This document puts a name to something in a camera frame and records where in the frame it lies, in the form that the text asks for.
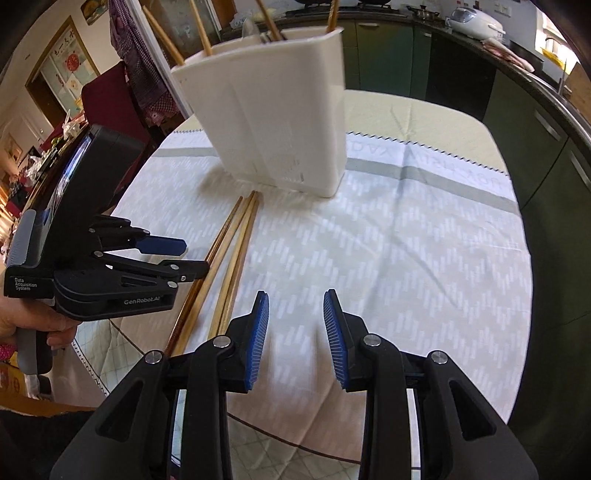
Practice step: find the clear plastic spoon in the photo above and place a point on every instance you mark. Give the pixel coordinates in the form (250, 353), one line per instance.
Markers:
(249, 30)

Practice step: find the checked apron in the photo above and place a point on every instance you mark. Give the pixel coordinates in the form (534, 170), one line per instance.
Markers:
(138, 69)

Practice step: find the small faucet with yellow tag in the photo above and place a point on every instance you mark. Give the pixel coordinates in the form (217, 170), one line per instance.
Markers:
(560, 74)

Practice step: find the gas stove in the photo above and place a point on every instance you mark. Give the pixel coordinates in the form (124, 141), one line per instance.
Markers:
(369, 4)

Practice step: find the red chair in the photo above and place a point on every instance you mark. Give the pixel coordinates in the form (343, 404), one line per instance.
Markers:
(111, 106)

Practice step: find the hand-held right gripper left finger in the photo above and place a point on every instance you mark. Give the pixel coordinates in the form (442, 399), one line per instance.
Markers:
(258, 341)

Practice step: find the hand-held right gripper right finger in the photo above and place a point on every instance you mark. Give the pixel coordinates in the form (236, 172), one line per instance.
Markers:
(334, 341)

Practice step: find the door with paper sheets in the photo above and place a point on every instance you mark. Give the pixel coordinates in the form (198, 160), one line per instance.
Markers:
(64, 64)

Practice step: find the patterned white tablecloth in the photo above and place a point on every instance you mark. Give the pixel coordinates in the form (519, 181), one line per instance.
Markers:
(369, 277)

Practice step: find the pink cloth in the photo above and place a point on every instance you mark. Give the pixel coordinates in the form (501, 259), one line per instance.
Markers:
(508, 53)

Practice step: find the printed glass sliding door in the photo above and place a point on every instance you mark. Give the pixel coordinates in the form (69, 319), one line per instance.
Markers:
(180, 18)

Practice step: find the white wall socket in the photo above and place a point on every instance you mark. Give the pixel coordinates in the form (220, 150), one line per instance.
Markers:
(503, 6)

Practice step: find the cream plastic utensil holder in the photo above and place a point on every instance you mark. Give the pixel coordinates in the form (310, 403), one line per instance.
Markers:
(277, 115)

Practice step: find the wall poster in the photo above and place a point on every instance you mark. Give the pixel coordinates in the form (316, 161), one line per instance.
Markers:
(94, 11)

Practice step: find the small steel pot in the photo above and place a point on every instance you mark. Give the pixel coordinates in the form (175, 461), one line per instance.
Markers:
(422, 14)

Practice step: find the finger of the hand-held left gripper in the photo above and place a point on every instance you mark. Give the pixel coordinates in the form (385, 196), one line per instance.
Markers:
(194, 269)
(166, 246)

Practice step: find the clutter of packets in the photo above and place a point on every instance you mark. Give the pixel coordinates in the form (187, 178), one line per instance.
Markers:
(69, 129)

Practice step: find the black kitchen countertop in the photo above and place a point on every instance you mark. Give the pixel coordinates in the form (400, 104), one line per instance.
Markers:
(545, 92)

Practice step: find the person's left hand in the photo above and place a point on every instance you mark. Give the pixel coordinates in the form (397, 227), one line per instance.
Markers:
(27, 314)

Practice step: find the green sink base cabinet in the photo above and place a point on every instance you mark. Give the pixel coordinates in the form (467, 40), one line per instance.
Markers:
(531, 184)

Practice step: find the green stove base cabinet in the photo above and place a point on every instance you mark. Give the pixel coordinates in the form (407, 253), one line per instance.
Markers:
(383, 55)

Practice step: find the white rice cooker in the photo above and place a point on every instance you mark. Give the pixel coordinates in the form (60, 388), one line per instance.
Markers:
(475, 23)

